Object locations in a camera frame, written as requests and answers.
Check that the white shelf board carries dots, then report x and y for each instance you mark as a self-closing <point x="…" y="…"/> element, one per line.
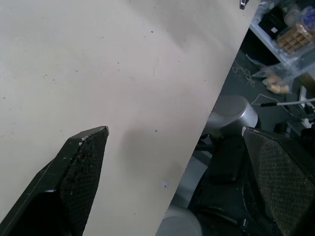
<point x="268" y="40"/>

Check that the black box with white label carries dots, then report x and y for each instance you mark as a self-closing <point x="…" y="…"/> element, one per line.
<point x="270" y="19"/>

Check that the clear bag of yellow cylinders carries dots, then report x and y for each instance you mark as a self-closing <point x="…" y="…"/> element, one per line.
<point x="276" y="78"/>

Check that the silver robot body housing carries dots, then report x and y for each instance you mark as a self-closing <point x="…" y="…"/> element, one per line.
<point x="180" y="222"/>

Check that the wooden grid tray in bag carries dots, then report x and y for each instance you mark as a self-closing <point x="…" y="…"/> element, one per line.
<point x="294" y="40"/>

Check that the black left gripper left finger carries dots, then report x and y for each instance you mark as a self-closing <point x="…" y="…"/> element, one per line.
<point x="73" y="177"/>

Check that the small metal clip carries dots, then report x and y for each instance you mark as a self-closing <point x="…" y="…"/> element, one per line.
<point x="243" y="3"/>

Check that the silver robot body joint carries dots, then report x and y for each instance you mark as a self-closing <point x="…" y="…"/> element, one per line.
<point x="232" y="115"/>

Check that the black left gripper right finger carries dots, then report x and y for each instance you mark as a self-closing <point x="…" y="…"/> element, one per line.
<point x="283" y="177"/>

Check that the blue patterned jar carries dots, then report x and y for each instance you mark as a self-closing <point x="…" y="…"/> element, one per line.
<point x="308" y="15"/>

